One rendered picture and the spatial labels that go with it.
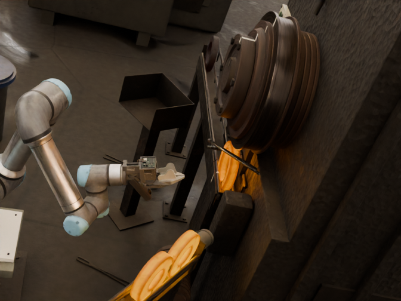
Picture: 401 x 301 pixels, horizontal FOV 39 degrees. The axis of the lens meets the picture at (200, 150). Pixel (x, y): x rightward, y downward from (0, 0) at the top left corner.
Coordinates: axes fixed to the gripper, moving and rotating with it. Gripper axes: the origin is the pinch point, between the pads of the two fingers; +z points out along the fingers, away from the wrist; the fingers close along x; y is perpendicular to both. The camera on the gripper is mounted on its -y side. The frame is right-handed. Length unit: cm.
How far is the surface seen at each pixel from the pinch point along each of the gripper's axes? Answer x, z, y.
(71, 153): 97, -62, -61
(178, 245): -35.3, -0.6, 3.5
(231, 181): 3.0, 17.8, -4.5
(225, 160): 18.1, 16.8, -6.7
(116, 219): 52, -34, -68
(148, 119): 55, -15, -12
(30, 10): 261, -117, -47
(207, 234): -19.7, 8.7, -8.0
